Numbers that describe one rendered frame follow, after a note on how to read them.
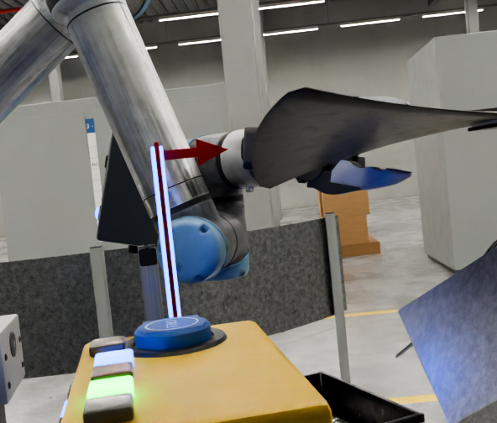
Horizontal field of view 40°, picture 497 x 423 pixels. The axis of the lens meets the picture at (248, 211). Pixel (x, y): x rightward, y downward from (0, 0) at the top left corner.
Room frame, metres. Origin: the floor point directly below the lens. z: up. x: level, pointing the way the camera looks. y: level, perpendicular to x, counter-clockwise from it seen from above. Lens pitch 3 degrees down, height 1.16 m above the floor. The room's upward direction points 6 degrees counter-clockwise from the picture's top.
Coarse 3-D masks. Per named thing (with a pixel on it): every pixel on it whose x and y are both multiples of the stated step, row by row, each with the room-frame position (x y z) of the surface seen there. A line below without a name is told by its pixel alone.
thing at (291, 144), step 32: (288, 96) 0.54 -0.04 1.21; (320, 96) 0.54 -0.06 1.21; (288, 128) 0.61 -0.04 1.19; (320, 128) 0.62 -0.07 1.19; (352, 128) 0.63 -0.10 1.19; (384, 128) 0.64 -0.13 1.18; (416, 128) 0.66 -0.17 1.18; (448, 128) 0.69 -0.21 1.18; (256, 160) 0.68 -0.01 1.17; (288, 160) 0.69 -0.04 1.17; (320, 160) 0.71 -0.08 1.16
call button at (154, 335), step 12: (144, 324) 0.36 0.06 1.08; (156, 324) 0.36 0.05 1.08; (168, 324) 0.36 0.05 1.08; (180, 324) 0.36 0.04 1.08; (192, 324) 0.35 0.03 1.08; (204, 324) 0.35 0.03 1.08; (144, 336) 0.34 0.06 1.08; (156, 336) 0.34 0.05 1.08; (168, 336) 0.34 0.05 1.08; (180, 336) 0.34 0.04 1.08; (192, 336) 0.34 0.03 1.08; (204, 336) 0.35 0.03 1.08; (144, 348) 0.34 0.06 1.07; (156, 348) 0.34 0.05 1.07; (168, 348) 0.34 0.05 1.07
